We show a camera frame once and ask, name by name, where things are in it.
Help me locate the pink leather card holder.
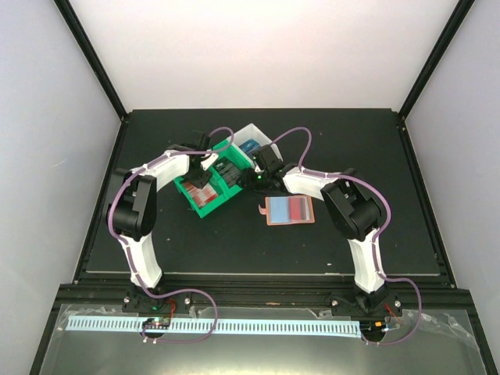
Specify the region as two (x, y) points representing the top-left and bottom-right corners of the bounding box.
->
(259, 195), (316, 226)

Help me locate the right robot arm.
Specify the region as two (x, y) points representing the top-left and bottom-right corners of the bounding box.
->
(237, 145), (391, 315)

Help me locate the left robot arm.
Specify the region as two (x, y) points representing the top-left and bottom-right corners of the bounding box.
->
(105, 133), (217, 312)

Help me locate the green bin with red cards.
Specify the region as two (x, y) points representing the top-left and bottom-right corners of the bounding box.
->
(174, 172), (229, 218)

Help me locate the red credit card stack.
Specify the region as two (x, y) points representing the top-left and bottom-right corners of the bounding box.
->
(184, 182), (219, 208)

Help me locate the black credit card stack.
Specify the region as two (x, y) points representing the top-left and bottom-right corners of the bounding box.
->
(213, 157), (241, 188)

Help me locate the green bin with black cards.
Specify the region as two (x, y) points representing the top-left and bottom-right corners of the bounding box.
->
(209, 145), (252, 198)

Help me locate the blue credit card stack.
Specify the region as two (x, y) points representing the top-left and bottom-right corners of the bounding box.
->
(239, 139), (260, 155)

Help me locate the white bin with blue cards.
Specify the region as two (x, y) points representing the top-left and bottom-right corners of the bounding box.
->
(232, 123), (283, 166)

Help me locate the left circuit board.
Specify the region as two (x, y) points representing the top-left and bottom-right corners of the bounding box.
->
(141, 317), (171, 332)

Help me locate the circuit board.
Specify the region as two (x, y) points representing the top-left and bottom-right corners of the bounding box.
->
(359, 320), (391, 334)
(141, 317), (171, 332)

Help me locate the right circuit board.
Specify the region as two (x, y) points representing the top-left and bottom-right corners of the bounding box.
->
(359, 320), (391, 334)

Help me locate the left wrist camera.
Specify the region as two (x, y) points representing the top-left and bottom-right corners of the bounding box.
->
(200, 153), (219, 170)

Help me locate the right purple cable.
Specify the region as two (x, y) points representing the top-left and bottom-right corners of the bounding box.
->
(271, 127), (423, 348)

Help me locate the purple cable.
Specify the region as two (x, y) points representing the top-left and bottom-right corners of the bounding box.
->
(107, 127), (235, 347)
(271, 127), (423, 348)

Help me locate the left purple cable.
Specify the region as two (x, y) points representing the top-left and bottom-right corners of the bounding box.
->
(107, 127), (235, 347)

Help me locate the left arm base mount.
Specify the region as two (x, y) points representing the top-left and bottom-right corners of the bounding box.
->
(122, 286), (193, 316)

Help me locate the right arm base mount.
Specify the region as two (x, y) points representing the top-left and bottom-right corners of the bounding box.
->
(324, 286), (402, 318)

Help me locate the white slotted cable duct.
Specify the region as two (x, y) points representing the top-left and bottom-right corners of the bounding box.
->
(66, 316), (362, 338)

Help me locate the left black frame post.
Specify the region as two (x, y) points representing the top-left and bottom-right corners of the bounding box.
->
(53, 0), (128, 120)

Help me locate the black frame post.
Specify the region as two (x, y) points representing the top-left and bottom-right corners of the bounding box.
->
(398, 0), (475, 120)
(53, 0), (128, 120)

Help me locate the right black frame post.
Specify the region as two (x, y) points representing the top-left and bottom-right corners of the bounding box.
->
(398, 0), (475, 120)

